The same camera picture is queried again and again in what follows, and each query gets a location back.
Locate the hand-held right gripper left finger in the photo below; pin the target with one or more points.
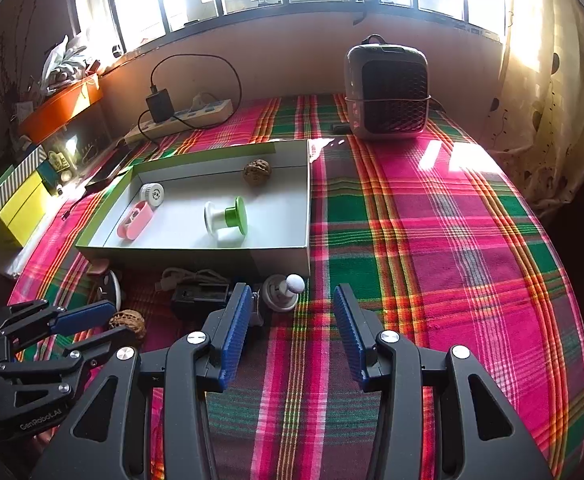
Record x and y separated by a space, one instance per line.
234 340

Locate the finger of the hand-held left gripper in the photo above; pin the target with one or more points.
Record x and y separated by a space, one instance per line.
84 317
97 347

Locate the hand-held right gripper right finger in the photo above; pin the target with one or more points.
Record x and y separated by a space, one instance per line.
351 340

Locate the black oval remote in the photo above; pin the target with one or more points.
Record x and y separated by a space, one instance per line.
107 290

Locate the brown walnut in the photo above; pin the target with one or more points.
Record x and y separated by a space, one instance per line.
129 325
257 171

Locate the black rectangular device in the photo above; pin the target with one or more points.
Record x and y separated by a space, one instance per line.
197 297

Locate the white round knob hook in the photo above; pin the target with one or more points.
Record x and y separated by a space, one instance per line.
279 296

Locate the pink plastic case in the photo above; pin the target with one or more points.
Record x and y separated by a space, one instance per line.
134 220

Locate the green and white spool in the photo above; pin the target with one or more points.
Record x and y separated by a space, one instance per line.
232 215

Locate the small white jar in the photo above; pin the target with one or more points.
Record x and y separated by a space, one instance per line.
152 195

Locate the green and white cardboard box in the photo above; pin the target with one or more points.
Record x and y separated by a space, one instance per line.
182 200

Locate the yellow box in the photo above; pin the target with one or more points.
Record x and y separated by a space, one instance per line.
22 210

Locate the plaid blanket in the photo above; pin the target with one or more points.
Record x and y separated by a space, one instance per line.
421 235

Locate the black phone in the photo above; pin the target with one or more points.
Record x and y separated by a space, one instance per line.
109 172

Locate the striped box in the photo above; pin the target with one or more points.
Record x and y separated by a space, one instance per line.
7 190

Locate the teal box with label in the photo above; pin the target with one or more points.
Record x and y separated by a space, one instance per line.
57 165

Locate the orange box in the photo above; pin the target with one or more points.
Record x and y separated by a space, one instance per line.
57 110

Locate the small black block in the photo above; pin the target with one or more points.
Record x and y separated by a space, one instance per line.
343 128

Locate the black charger adapter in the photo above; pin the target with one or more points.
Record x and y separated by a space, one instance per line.
159 105

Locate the white power strip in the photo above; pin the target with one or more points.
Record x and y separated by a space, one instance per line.
209 109

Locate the white plug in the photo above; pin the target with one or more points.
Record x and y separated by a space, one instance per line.
199 100

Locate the grey portable air cooler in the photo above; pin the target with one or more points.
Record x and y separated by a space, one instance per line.
391 90

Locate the white plastic bag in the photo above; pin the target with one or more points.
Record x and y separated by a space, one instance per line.
62 62

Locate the dried branches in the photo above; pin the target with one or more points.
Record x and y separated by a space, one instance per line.
7 55

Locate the cream patterned curtain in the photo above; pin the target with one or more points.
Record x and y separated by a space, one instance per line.
556 110

